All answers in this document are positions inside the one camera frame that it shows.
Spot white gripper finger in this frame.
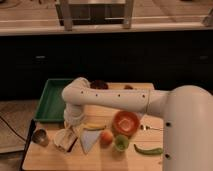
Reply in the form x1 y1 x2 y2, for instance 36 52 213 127
53 129 71 151
68 126 78 152

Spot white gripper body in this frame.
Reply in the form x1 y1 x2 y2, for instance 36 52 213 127
64 104 85 127

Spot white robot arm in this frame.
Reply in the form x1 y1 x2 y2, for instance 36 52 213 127
61 77 213 171

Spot white paper cup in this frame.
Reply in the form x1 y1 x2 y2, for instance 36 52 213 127
80 130 101 154

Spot shiny metal cup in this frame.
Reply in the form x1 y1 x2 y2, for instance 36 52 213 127
31 129 49 147

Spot small green cup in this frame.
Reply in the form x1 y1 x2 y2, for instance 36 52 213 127
114 135 129 152

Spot yellow banana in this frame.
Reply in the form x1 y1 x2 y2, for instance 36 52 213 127
83 123 106 131

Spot green plastic tray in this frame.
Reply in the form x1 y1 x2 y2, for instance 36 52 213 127
34 78 72 123

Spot orange peach fruit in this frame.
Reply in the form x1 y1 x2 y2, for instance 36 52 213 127
100 130 113 145

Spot orange plastic bowl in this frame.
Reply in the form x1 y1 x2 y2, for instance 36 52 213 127
112 111 140 137

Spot small brown object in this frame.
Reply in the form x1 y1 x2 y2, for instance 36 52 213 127
124 85 133 89

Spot metal spoon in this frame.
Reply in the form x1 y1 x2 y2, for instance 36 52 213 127
140 125 163 131

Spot green chili pepper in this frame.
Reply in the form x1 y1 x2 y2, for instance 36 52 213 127
134 144 163 156

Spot black cable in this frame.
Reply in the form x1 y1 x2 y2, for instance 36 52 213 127
0 115 27 143

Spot wooden chair frame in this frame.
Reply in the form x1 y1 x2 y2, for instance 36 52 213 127
55 0 134 31

